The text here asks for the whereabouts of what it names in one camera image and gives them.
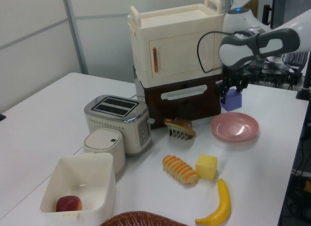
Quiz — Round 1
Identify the black computer monitor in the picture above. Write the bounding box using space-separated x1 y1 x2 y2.
263 0 276 30

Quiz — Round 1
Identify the brown wicker basket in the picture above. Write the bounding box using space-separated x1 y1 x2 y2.
101 210 189 226

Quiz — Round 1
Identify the black keyboard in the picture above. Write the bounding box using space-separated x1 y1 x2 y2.
283 52 309 66

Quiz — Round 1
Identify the pink round plate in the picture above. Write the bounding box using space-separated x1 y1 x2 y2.
210 112 259 142

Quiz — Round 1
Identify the long striped bread roll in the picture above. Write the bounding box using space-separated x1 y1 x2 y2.
162 155 199 185

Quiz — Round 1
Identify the brown toy bread slice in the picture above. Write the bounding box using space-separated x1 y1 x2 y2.
166 118 195 141

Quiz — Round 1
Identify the cream toy cabinet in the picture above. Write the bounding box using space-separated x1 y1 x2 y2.
127 0 225 88

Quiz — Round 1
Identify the small white lidded bin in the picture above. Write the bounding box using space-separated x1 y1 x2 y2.
83 128 126 175

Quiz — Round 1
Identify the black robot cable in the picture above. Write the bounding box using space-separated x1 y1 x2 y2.
196 30 263 73

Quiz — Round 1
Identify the red toy apple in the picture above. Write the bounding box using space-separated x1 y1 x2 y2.
55 195 83 212

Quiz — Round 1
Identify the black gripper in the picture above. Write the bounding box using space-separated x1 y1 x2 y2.
214 64 255 103

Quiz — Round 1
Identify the yellow foam cube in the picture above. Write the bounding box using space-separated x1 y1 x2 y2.
195 154 218 180

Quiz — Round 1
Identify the white square plastic bin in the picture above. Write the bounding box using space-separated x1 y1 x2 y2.
40 152 117 226

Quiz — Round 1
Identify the chrome and cream toaster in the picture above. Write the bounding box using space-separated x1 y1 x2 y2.
84 94 155 156

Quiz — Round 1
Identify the purple foam cube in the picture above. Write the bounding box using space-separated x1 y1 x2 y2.
220 88 243 112

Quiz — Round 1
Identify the black cable bundle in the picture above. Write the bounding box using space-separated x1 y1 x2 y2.
252 63 304 90

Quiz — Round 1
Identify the yellow toy banana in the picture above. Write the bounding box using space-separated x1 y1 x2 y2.
194 178 231 226

